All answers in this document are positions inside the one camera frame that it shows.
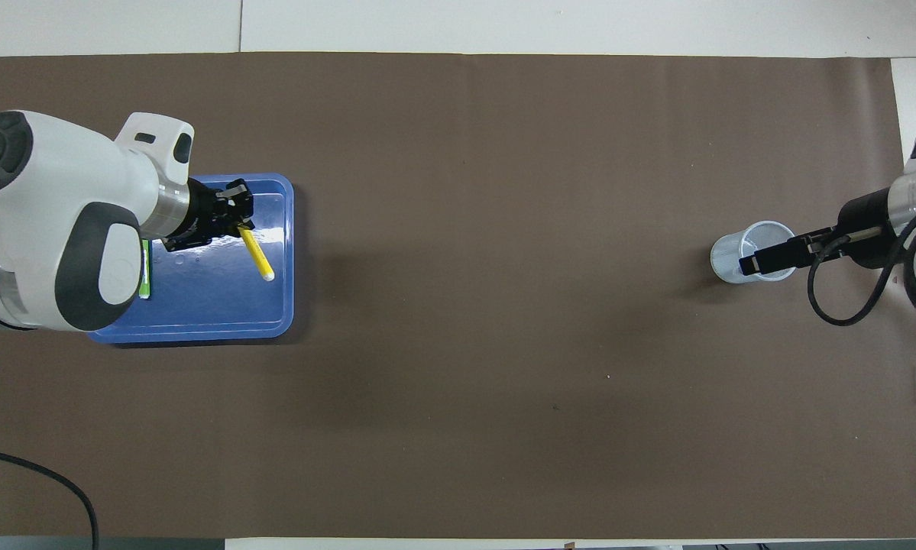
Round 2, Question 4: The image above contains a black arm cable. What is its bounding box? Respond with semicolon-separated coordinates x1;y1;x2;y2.
808;200;916;327
0;447;99;550

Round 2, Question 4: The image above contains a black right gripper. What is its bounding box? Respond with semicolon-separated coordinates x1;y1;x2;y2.
738;186;901;278

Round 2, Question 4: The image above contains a blue plastic tray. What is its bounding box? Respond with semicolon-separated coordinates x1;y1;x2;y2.
87;173;296;345

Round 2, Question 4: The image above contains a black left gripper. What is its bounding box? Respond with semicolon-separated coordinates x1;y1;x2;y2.
163;178;257;254

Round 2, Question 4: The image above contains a yellow pen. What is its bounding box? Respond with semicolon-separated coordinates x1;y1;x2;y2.
238;224;276;283

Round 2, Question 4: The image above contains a translucent plastic cup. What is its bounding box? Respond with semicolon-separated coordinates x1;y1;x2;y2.
710;221;798;284

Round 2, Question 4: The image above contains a brown table mat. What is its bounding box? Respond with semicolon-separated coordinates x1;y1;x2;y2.
0;52;916;539

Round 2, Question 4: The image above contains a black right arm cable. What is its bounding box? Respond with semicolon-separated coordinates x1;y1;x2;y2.
808;200;916;327

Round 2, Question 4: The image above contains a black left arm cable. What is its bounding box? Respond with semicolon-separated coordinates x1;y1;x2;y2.
0;447;99;550

